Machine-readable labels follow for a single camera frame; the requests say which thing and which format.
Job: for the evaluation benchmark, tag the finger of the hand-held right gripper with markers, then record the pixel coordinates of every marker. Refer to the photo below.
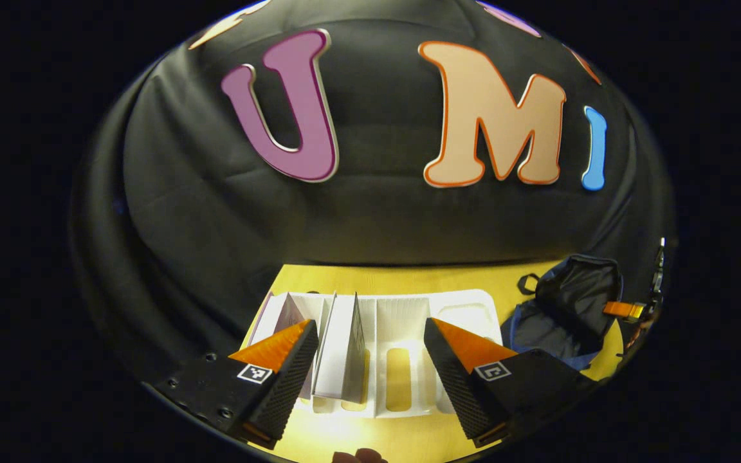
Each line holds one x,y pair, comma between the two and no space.
621,309

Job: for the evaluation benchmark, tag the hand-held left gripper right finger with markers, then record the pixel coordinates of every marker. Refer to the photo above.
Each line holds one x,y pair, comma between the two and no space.
454,386

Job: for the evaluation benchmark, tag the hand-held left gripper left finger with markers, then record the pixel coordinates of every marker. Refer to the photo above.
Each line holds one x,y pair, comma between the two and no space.
290,386

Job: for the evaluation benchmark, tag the blue schoolbag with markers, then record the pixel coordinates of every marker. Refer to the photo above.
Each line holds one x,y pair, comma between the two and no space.
570,296

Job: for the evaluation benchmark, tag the portrait cover book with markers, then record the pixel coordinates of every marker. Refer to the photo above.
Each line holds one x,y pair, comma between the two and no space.
338,347

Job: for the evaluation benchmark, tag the white plastic bookshelf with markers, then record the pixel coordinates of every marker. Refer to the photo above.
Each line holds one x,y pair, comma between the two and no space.
402,321

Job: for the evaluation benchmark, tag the black backdrop cloth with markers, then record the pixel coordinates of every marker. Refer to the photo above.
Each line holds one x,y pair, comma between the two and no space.
377,218

